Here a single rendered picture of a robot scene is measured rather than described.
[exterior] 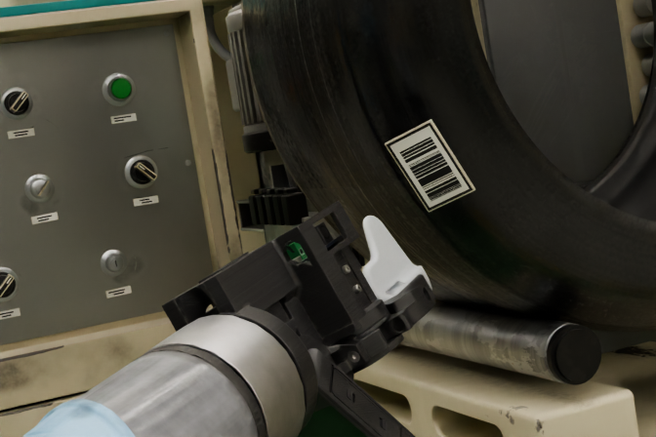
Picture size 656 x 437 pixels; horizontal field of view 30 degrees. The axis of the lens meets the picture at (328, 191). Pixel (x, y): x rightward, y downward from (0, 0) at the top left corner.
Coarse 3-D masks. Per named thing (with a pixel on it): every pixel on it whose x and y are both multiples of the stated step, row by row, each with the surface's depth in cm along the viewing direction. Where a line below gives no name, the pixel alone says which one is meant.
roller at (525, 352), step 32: (448, 320) 104; (480, 320) 100; (512, 320) 96; (544, 320) 93; (448, 352) 105; (480, 352) 99; (512, 352) 94; (544, 352) 90; (576, 352) 89; (576, 384) 90
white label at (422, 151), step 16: (416, 128) 85; (432, 128) 85; (400, 144) 86; (416, 144) 86; (432, 144) 85; (400, 160) 87; (416, 160) 86; (432, 160) 86; (448, 160) 86; (416, 176) 87; (432, 176) 86; (448, 176) 86; (464, 176) 86; (416, 192) 87; (432, 192) 87; (448, 192) 87; (464, 192) 86; (432, 208) 88
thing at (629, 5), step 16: (624, 0) 150; (640, 0) 149; (624, 16) 150; (640, 16) 150; (624, 32) 150; (640, 32) 148; (624, 48) 151; (640, 48) 150; (640, 64) 151; (640, 80) 151; (640, 96) 150
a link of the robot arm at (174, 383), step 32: (160, 352) 52; (192, 352) 52; (128, 384) 49; (160, 384) 49; (192, 384) 50; (224, 384) 51; (64, 416) 46; (96, 416) 46; (128, 416) 47; (160, 416) 47; (192, 416) 49; (224, 416) 50; (256, 416) 52
